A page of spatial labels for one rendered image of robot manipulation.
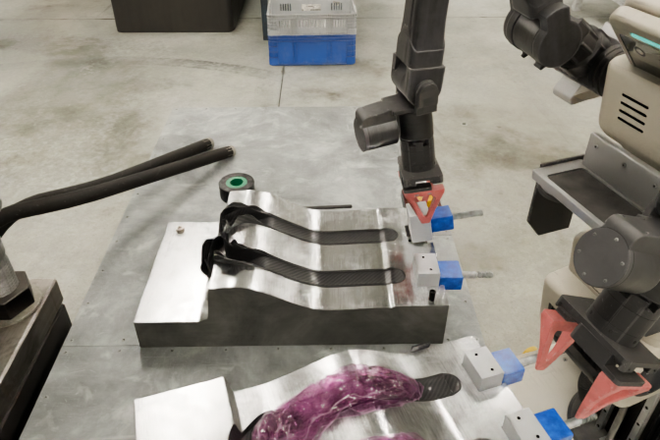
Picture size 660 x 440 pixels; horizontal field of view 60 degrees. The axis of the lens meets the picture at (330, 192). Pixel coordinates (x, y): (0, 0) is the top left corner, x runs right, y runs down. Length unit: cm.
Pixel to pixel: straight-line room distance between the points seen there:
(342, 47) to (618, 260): 357
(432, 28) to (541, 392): 107
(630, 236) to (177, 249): 77
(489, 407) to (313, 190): 66
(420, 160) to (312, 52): 314
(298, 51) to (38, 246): 219
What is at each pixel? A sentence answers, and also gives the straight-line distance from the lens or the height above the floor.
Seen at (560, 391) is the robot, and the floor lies 28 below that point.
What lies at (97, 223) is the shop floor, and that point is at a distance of 272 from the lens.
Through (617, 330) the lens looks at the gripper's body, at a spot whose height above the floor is 110.
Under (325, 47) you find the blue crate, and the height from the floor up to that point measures 13.
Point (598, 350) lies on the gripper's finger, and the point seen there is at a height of 108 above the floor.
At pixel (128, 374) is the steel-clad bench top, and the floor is 80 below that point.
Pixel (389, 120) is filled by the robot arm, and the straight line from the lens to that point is 91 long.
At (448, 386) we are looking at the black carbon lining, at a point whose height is 85.
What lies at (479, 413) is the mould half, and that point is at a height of 86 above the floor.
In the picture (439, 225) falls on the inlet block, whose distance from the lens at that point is 102.
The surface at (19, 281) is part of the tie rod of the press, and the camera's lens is 118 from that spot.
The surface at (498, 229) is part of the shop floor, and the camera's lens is 259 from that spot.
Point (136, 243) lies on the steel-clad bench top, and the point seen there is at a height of 80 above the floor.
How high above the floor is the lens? 155
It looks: 35 degrees down
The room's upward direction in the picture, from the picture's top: straight up
